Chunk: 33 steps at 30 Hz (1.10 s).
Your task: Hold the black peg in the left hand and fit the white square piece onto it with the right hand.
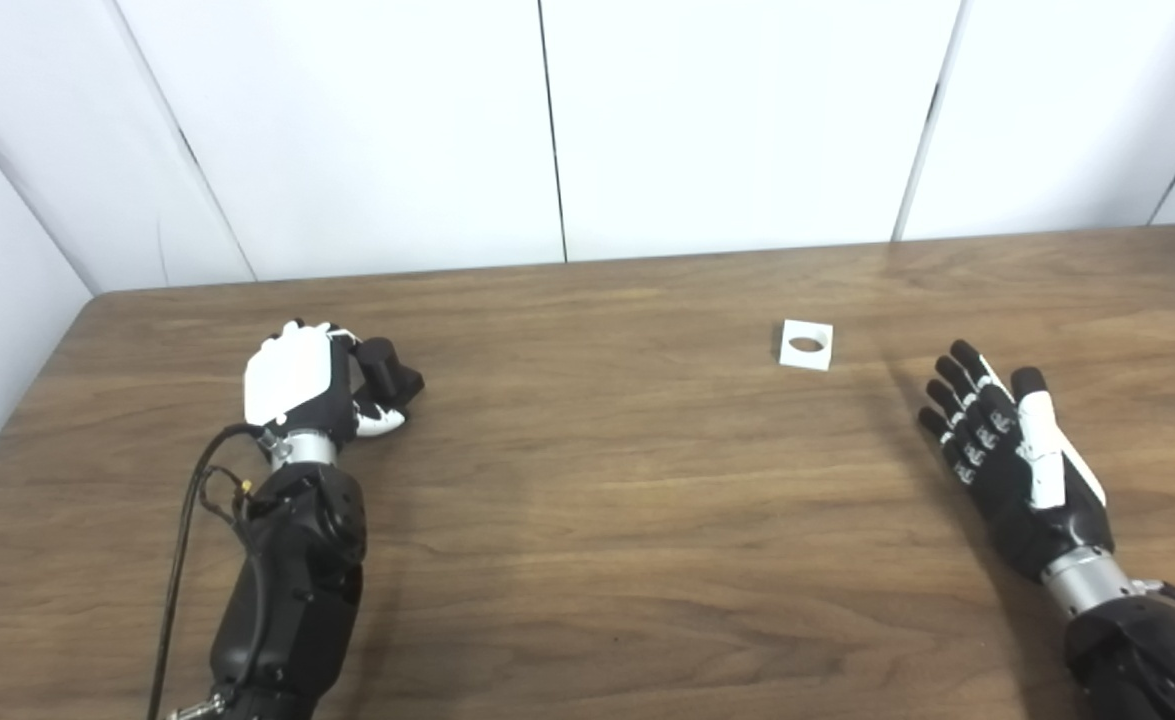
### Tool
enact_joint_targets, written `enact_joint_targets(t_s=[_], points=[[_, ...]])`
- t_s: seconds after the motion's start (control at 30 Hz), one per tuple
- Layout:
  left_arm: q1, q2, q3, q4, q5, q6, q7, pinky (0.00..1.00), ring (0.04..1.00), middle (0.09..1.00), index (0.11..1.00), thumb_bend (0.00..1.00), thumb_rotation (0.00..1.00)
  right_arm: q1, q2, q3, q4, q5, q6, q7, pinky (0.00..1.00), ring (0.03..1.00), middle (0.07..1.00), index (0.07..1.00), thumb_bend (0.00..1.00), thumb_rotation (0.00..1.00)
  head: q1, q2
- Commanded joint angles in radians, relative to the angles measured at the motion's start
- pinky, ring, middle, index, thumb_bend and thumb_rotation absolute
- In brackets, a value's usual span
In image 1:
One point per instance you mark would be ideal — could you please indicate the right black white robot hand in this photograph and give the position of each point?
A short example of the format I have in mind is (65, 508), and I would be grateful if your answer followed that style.
(1037, 520)

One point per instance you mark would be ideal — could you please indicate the black peg with square base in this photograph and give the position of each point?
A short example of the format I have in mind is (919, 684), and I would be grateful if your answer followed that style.
(392, 375)

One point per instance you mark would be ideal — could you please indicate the white square piece with hole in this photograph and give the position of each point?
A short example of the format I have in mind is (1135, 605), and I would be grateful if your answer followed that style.
(792, 362)

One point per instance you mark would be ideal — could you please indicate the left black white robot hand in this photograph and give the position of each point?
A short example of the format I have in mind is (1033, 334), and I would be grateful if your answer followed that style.
(287, 375)

